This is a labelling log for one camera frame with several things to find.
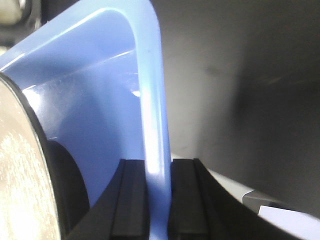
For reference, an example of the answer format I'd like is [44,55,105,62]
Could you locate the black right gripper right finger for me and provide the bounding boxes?
[168,158,320,240]

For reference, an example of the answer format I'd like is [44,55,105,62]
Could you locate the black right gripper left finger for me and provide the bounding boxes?
[67,159,150,240]

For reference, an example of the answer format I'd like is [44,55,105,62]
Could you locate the beige plate black rim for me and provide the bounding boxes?
[0,74,89,240]

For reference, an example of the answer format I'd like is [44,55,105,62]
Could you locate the blue plastic tray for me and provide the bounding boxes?
[0,0,171,240]

